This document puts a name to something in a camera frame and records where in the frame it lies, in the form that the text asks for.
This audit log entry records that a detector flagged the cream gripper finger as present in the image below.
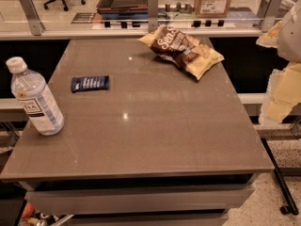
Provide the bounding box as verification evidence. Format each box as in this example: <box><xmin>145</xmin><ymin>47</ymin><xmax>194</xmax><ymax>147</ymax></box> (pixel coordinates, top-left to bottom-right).
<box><xmin>259</xmin><ymin>62</ymin><xmax>301</xmax><ymax>127</ymax></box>
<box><xmin>256</xmin><ymin>21</ymin><xmax>282</xmax><ymax>48</ymax></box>

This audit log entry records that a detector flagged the clear blue-label plastic bottle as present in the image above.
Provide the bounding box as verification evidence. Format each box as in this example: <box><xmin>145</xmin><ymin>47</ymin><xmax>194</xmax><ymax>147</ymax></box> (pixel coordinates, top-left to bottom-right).
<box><xmin>6</xmin><ymin>56</ymin><xmax>64</xmax><ymax>136</ymax></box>

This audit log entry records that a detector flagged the grey drawer cabinet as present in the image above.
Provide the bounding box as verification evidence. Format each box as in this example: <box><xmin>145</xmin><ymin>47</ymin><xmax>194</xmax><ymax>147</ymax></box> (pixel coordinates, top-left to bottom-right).
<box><xmin>25</xmin><ymin>185</ymin><xmax>254</xmax><ymax>226</ymax></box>

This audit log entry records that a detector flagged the metal glass bracket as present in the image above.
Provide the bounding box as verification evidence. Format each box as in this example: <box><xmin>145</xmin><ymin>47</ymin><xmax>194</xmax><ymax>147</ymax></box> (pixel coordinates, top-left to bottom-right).
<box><xmin>257</xmin><ymin>0</ymin><xmax>282</xmax><ymax>32</ymax></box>
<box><xmin>19</xmin><ymin>0</ymin><xmax>44</xmax><ymax>36</ymax></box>
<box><xmin>148</xmin><ymin>0</ymin><xmax>158</xmax><ymax>32</ymax></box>

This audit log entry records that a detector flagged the brown and yellow chip bag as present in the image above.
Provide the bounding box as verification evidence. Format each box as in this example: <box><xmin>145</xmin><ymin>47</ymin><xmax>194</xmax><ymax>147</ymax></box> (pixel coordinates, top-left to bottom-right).
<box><xmin>139</xmin><ymin>24</ymin><xmax>224</xmax><ymax>80</ymax></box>

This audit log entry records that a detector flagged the left metal glass bracket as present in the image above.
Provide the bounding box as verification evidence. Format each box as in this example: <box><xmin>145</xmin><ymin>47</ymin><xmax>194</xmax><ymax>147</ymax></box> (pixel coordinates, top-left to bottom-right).
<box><xmin>19</xmin><ymin>0</ymin><xmax>44</xmax><ymax>36</ymax></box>

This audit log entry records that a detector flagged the black floor bar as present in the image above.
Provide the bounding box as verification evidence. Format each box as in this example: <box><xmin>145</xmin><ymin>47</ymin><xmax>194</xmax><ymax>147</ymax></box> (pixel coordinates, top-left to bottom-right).
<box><xmin>261</xmin><ymin>138</ymin><xmax>299</xmax><ymax>216</ymax></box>

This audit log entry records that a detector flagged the right metal glass bracket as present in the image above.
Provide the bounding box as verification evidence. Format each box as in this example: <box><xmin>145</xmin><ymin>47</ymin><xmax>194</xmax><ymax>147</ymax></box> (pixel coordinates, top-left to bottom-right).
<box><xmin>257</xmin><ymin>0</ymin><xmax>282</xmax><ymax>32</ymax></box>

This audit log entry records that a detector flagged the dark blue snack bar wrapper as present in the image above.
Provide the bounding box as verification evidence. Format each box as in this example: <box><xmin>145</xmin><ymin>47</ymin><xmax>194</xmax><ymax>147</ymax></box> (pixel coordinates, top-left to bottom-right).
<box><xmin>71</xmin><ymin>75</ymin><xmax>109</xmax><ymax>93</ymax></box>

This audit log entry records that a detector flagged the bin of colourful items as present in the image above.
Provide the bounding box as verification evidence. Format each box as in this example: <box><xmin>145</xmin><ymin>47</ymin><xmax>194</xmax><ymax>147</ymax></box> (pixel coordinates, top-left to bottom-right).
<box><xmin>17</xmin><ymin>202</ymin><xmax>59</xmax><ymax>226</ymax></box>

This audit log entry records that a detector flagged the cardboard box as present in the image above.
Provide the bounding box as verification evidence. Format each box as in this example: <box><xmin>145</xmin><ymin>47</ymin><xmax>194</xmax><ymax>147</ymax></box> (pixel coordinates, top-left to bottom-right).
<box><xmin>194</xmin><ymin>0</ymin><xmax>231</xmax><ymax>18</ymax></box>

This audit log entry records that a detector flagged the middle metal glass bracket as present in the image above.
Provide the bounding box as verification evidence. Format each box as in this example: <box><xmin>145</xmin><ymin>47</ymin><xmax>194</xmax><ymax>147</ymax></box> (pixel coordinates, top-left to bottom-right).
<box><xmin>148</xmin><ymin>0</ymin><xmax>158</xmax><ymax>32</ymax></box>

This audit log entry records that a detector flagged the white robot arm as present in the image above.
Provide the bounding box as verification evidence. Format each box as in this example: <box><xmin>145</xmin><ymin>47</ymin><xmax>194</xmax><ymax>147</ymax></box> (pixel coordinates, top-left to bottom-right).
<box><xmin>256</xmin><ymin>0</ymin><xmax>301</xmax><ymax>127</ymax></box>

